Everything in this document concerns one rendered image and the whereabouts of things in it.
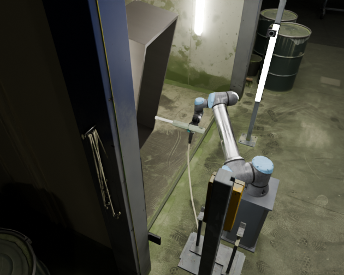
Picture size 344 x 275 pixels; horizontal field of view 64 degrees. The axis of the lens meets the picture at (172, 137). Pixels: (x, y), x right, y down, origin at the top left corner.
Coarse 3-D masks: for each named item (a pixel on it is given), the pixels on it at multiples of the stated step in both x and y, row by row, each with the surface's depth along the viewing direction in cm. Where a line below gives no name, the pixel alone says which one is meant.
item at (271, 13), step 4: (264, 12) 451; (268, 12) 452; (272, 12) 452; (276, 12) 452; (284, 12) 452; (288, 12) 450; (268, 16) 436; (272, 16) 436; (284, 16) 436; (288, 16) 436; (292, 16) 436; (296, 16) 434
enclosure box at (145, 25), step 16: (128, 16) 185; (144, 16) 190; (160, 16) 195; (176, 16) 202; (128, 32) 169; (144, 32) 173; (160, 32) 180; (144, 48) 164; (160, 48) 227; (144, 64) 243; (160, 64) 237; (144, 80) 253; (160, 80) 247; (144, 96) 265; (160, 96) 255; (144, 112) 278; (144, 128) 286
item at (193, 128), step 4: (156, 116) 261; (164, 120) 260; (168, 120) 259; (176, 124) 256; (180, 124) 255; (184, 124) 255; (188, 124) 256; (184, 128) 257; (188, 128) 255; (192, 128) 253; (196, 128) 253; (200, 128) 253; (204, 128) 253; (192, 132) 256; (196, 132) 255; (200, 132) 253; (204, 132) 253; (192, 136) 262; (188, 140) 266
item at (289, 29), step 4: (284, 24) 410; (288, 24) 409; (292, 24) 409; (280, 28) 397; (284, 28) 397; (288, 28) 397; (292, 28) 397; (296, 28) 397; (300, 28) 397; (304, 28) 396; (280, 32) 386; (284, 32) 386; (288, 32) 386; (292, 32) 385; (296, 32) 386; (300, 32) 386; (304, 32) 387; (308, 32) 386; (292, 36) 376; (296, 36) 376; (300, 36) 375
